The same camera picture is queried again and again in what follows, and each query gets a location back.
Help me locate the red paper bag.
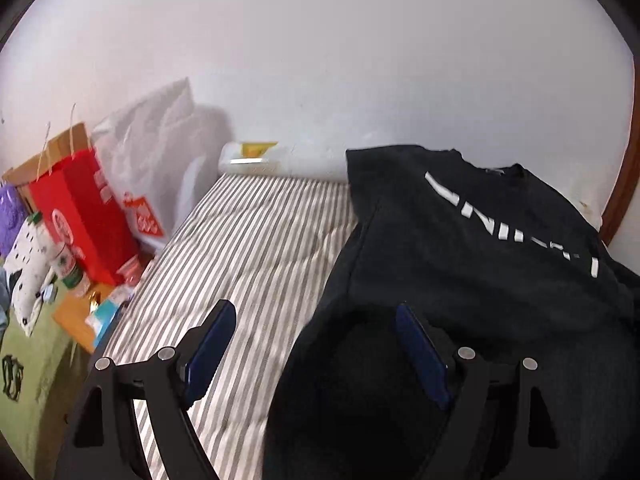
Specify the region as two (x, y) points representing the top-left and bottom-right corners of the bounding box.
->
(28, 105), (142, 287)

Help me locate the green blanket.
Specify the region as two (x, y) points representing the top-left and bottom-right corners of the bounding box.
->
(0, 280), (97, 467)

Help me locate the striped quilted mattress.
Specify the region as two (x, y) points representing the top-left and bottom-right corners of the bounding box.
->
(95, 174), (362, 480)

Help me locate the purple fuzzy cloth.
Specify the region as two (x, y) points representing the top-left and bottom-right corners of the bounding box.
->
(0, 184), (29, 259)

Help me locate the white spotted cloth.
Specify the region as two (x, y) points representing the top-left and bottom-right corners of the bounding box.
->
(5, 214), (59, 337)

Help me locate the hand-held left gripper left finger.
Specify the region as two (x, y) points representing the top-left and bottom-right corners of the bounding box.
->
(54, 299), (238, 480)

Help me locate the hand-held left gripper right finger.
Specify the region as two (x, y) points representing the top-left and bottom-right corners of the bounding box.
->
(394, 302), (581, 480)

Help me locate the black printed t-shirt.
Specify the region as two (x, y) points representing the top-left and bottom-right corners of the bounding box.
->
(262, 145), (640, 480)

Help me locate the wooden door frame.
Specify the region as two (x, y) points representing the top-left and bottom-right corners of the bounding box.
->
(597, 122), (640, 252)

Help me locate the white plastic bag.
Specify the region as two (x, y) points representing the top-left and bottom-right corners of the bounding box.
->
(91, 77), (236, 253)

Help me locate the orange envelope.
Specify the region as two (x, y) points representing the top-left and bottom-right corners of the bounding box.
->
(52, 285), (117, 354)

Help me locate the blue packet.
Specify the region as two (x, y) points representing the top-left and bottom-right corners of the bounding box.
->
(85, 299), (124, 342)

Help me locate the brown cardboard box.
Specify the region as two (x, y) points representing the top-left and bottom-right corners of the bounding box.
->
(2, 122), (92, 202)

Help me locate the white roll with yellow print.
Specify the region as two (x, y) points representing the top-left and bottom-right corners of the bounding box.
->
(218, 141), (351, 184)

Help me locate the green label bottle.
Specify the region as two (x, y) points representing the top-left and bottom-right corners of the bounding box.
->
(49, 241), (92, 292)

